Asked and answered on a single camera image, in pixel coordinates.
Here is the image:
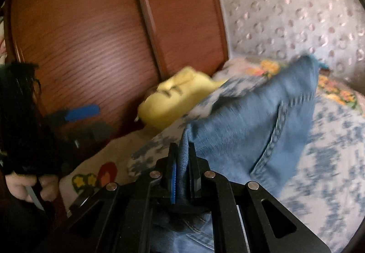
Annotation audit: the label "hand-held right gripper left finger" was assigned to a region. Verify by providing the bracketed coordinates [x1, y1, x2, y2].
[53, 142, 179, 253]

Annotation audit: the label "yellow plush toy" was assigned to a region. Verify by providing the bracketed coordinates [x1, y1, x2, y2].
[137, 66, 229, 129]

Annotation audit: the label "wooden ribbed headboard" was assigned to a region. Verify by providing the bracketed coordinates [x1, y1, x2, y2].
[0, 0, 230, 142]

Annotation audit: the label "teal crumpled item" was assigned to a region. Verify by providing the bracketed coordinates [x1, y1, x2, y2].
[306, 54, 330, 70]

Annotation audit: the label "cream cartoon print cloth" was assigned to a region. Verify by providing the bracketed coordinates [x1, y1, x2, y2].
[58, 128, 160, 214]

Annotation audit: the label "person's left hand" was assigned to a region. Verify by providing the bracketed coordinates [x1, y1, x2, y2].
[4, 173, 60, 205]

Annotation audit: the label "blue denim pants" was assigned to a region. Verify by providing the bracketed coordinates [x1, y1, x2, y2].
[151, 55, 320, 253]

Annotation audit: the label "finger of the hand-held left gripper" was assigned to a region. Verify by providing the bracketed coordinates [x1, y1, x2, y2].
[65, 123, 115, 143]
[46, 104, 100, 126]

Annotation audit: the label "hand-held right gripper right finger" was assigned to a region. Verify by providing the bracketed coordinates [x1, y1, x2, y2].
[187, 149, 333, 253]

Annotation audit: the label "white circle pattern curtain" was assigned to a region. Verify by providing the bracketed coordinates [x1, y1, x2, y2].
[207, 0, 365, 91]

